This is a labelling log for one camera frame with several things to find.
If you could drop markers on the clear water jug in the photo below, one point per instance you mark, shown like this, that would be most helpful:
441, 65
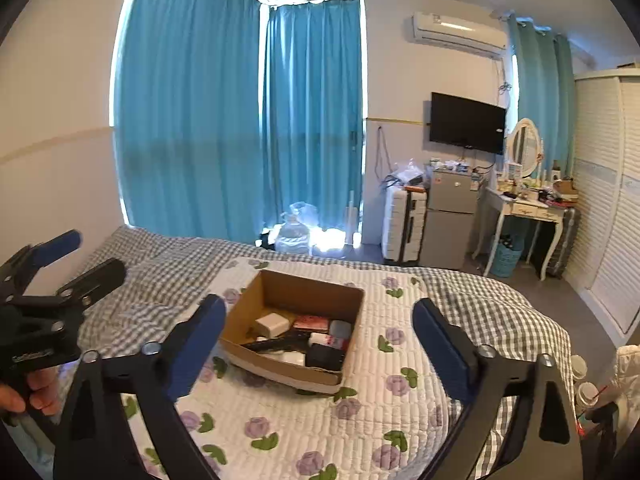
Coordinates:
294, 240

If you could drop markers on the white dressing table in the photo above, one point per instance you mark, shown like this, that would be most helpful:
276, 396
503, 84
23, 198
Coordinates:
525, 210

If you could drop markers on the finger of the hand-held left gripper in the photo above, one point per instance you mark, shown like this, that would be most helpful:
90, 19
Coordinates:
100, 277
60, 245

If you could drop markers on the light blue case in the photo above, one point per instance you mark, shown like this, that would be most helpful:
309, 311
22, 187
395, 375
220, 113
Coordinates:
340, 329

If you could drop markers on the teal curtain with eyelets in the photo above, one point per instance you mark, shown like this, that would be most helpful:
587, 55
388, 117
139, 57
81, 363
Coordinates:
540, 100

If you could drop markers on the black wall television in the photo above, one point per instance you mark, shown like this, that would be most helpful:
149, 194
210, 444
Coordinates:
467, 122

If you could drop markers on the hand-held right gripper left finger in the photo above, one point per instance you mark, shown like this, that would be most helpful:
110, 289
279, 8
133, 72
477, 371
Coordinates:
195, 355

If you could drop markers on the blue basket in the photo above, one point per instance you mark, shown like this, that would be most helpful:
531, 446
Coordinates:
507, 262

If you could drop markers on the white plastic object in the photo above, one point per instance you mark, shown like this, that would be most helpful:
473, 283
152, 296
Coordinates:
292, 358

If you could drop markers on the white louvred wardrobe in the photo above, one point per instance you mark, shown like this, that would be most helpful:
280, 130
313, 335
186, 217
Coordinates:
610, 210

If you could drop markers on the wide blue curtain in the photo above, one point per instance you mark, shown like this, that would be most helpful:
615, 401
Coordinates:
185, 110

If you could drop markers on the black rectangular box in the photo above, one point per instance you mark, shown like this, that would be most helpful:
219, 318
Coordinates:
325, 357

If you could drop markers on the white quilted jacket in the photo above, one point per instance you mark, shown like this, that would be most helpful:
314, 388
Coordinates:
627, 375

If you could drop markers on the white air conditioner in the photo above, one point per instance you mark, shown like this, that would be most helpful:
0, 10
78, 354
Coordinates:
457, 32

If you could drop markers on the narrow blue curtain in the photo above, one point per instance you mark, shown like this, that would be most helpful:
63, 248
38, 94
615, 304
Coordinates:
310, 110

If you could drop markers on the white suitcase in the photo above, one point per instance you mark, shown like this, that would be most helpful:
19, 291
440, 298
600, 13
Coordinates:
402, 225

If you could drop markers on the plastic cup with lid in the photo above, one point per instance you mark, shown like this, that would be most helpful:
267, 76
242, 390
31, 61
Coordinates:
587, 396
579, 366

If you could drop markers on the person's left hand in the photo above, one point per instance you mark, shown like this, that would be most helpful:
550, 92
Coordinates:
42, 390

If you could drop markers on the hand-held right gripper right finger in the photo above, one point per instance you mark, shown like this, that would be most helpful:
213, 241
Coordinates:
440, 350

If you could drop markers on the black remote control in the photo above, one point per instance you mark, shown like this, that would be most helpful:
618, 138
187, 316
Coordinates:
270, 345

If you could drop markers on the pink case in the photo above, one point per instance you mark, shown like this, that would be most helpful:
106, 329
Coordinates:
310, 322

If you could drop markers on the black chair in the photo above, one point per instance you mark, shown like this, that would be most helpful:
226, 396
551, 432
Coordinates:
615, 440

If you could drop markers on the small brown box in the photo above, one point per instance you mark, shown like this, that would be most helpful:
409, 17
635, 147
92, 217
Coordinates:
565, 188

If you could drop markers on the silver suitcase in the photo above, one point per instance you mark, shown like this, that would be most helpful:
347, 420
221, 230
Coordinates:
567, 240

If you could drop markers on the brown cardboard box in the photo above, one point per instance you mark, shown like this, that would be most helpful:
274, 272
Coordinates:
280, 290

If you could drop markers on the white bottle with red cap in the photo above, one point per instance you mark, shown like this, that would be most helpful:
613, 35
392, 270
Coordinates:
320, 338

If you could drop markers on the white oval mirror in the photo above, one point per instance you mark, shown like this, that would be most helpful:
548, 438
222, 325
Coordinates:
522, 147

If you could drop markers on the white plug adapter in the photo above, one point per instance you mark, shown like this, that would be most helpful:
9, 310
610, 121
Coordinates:
270, 325

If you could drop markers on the plastic bag with clutter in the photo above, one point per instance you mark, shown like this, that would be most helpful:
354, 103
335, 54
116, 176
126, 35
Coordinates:
410, 175

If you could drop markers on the silver mini fridge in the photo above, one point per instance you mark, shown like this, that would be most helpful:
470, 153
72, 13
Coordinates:
452, 220

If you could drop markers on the white floral quilt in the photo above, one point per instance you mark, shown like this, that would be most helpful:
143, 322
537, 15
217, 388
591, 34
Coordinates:
300, 425

